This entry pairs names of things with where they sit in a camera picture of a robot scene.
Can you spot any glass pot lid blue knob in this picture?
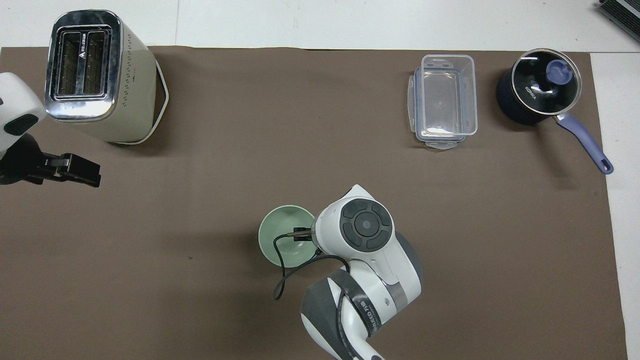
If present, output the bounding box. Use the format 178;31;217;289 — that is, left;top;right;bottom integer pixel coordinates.
511;48;584;117

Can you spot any green bowl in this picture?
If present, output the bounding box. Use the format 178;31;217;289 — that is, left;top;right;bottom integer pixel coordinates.
258;205;321;269

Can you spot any dark blue saucepan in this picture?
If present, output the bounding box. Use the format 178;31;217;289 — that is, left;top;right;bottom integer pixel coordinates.
495;48;615;175

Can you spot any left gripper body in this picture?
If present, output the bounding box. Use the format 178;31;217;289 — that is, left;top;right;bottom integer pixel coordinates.
0;133;52;186

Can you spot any black cable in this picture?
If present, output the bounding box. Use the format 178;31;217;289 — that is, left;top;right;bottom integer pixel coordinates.
272;227;353;360

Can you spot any clear lid with blue seal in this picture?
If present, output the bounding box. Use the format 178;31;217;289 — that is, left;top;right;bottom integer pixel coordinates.
408;67;469;150

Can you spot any black stand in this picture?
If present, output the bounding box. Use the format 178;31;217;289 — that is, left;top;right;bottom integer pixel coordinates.
597;0;640;29

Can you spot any clear plastic container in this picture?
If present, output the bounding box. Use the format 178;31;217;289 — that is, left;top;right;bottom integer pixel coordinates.
419;54;479;137

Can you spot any cream and chrome toaster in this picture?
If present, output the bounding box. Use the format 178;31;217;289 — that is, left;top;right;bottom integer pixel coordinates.
44;9;170;146

